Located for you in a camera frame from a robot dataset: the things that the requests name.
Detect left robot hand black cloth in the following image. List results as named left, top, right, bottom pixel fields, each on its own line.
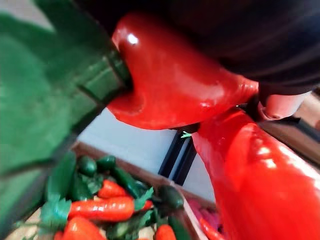
left=74, top=0, right=320, bottom=122

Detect glossy red pepper green stem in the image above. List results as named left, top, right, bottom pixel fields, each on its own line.
left=34, top=0, right=259, bottom=130

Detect brown vegetable box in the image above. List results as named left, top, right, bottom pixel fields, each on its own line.
left=7, top=141, right=226, bottom=240

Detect small dark green pepper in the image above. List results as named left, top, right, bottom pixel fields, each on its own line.
left=157, top=184, right=185, bottom=210
left=96, top=155, right=117, bottom=172
left=77, top=155, right=98, bottom=177

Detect long dark green cucumber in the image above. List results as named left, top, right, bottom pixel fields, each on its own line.
left=46, top=151, right=77, bottom=201
left=111, top=166, right=149, bottom=199

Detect slim red chili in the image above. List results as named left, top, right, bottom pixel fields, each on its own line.
left=199, top=217, right=225, bottom=240

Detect short orange carrot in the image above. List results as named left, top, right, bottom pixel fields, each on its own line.
left=97, top=179, right=129, bottom=200

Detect long orange carrot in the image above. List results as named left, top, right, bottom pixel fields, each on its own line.
left=67, top=196, right=136, bottom=222

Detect large green leafy top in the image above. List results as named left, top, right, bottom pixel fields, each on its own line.
left=0, top=12, right=101, bottom=227

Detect green carrot leaves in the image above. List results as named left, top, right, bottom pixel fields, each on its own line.
left=39, top=196, right=73, bottom=227

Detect black metal frame post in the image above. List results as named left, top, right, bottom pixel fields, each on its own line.
left=157, top=129, right=198, bottom=186

